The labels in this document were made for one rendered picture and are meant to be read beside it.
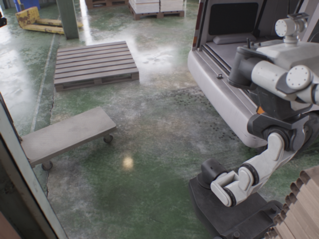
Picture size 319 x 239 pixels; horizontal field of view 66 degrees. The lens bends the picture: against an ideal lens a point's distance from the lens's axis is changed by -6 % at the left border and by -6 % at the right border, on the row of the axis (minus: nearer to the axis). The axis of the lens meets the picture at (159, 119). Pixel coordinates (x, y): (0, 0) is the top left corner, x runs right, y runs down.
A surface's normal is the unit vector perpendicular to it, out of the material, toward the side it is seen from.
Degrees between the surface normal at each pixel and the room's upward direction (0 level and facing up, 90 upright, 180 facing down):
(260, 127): 90
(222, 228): 0
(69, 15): 90
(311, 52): 27
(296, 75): 57
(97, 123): 0
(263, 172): 90
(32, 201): 90
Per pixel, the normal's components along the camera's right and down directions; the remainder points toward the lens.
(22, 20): 0.93, 0.23
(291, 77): -0.79, -0.25
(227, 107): -0.94, 0.13
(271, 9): 0.27, 0.62
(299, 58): 0.09, -0.40
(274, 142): -0.87, 0.32
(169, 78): 0.00, -0.77
